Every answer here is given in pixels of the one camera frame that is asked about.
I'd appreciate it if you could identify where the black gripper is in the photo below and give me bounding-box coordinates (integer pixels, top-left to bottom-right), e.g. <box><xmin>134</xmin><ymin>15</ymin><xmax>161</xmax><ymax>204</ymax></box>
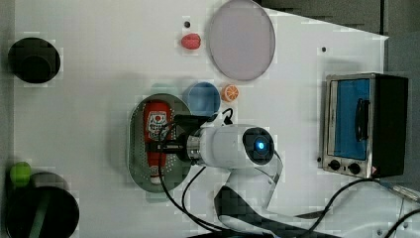
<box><xmin>147</xmin><ymin>114</ymin><xmax>217</xmax><ymax>163</ymax></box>

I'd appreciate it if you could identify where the red plush ketchup bottle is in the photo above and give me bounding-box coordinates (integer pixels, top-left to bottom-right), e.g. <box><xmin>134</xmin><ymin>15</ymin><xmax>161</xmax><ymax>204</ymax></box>
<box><xmin>144</xmin><ymin>100</ymin><xmax>171</xmax><ymax>184</ymax></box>

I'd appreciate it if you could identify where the green oval strainer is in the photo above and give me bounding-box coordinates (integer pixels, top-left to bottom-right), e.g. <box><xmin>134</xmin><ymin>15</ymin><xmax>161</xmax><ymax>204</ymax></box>
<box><xmin>127</xmin><ymin>83</ymin><xmax>191</xmax><ymax>203</ymax></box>

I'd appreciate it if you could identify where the blue bowl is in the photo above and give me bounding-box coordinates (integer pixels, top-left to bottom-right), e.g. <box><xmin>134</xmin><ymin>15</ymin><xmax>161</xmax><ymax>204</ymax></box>
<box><xmin>182</xmin><ymin>82</ymin><xmax>221</xmax><ymax>116</ymax></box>

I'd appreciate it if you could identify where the orange slice toy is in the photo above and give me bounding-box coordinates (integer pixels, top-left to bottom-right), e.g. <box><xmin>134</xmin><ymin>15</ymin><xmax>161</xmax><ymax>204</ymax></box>
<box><xmin>221</xmin><ymin>84</ymin><xmax>240</xmax><ymax>102</ymax></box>

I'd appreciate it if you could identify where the red raspberry toy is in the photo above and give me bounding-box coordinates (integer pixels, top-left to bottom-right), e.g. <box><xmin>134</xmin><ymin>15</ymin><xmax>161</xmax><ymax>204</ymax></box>
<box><xmin>181</xmin><ymin>34</ymin><xmax>201</xmax><ymax>50</ymax></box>

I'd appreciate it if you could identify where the large black round base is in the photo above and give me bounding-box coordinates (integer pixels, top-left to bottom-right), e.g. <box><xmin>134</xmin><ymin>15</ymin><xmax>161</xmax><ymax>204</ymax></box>
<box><xmin>5</xmin><ymin>172</ymin><xmax>80</xmax><ymax>238</ymax></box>

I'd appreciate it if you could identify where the lilac round plate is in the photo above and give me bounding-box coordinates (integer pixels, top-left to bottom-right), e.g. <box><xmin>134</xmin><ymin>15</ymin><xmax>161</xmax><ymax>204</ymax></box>
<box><xmin>208</xmin><ymin>0</ymin><xmax>275</xmax><ymax>80</ymax></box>

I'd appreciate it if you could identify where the green ball knob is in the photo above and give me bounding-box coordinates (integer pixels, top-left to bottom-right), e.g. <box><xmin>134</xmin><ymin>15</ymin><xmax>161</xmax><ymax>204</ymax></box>
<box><xmin>10</xmin><ymin>162</ymin><xmax>32</xmax><ymax>187</ymax></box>

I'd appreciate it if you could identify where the silver toaster oven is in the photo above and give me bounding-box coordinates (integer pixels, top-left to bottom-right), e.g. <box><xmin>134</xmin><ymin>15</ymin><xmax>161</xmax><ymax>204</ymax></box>
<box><xmin>322</xmin><ymin>73</ymin><xmax>408</xmax><ymax>179</ymax></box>

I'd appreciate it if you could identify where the black cable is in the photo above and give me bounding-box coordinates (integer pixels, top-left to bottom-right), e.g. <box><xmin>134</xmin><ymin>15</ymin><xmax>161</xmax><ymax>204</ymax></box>
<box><xmin>157</xmin><ymin>108</ymin><xmax>420</xmax><ymax>238</ymax></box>

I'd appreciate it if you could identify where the black round mount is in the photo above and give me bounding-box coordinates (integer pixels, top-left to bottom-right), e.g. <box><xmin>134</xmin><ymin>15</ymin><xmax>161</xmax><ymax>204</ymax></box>
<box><xmin>8</xmin><ymin>38</ymin><xmax>61</xmax><ymax>84</ymax></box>

